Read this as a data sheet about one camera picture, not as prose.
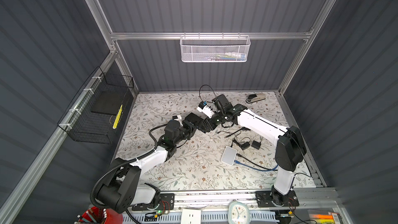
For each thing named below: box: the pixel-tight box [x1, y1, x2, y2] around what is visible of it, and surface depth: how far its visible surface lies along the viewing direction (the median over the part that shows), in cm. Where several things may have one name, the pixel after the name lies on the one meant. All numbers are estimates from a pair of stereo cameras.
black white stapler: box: [245, 93, 266, 104], surface depth 117 cm
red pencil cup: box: [78, 206, 124, 224], surface depth 61 cm
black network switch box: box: [184, 112, 206, 134], surface depth 83 cm
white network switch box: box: [220, 145, 238, 166], surface depth 88 cm
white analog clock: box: [227, 201, 251, 224], surface depth 70 cm
